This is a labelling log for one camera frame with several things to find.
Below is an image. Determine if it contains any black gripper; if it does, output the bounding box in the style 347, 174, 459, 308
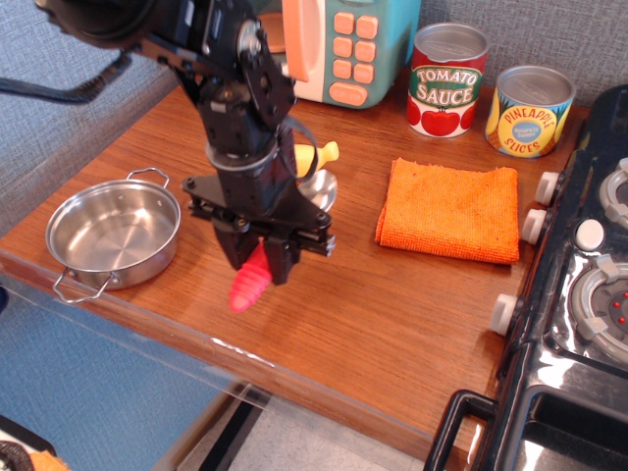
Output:
182, 131, 336, 286

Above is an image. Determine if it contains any red handled metal spoon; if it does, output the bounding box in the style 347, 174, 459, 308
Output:
230, 170, 339, 313

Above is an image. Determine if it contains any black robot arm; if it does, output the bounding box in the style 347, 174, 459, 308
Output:
39, 1, 335, 285

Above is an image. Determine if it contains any yellow toy banana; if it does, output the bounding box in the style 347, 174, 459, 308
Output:
294, 141, 340, 178

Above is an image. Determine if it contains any silver metal pan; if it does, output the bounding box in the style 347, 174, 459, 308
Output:
45, 167, 182, 304

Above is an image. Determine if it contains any orange folded cloth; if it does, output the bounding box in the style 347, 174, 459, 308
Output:
375, 158, 519, 265

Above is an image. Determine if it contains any teal toy microwave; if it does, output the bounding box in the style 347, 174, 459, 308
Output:
251, 0, 421, 109

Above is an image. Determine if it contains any white stove knob lower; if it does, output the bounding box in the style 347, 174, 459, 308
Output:
490, 293, 519, 337

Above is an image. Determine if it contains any white stove knob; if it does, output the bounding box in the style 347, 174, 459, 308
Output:
490, 293, 519, 337
535, 172, 560, 206
520, 209, 547, 245

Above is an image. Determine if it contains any tomato sauce can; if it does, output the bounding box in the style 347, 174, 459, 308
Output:
406, 23, 489, 138

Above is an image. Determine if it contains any white stove knob middle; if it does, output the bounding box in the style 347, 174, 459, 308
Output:
520, 209, 547, 245

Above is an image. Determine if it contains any white stove knob upper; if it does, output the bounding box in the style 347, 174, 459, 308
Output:
535, 172, 560, 206

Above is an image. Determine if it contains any pineapple slices can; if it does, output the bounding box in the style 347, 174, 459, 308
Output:
485, 65, 576, 159

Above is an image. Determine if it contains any black toy stove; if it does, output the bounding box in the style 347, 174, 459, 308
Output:
425, 85, 627, 470

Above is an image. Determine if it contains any black braided cable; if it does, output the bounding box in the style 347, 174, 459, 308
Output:
0, 51, 133, 105

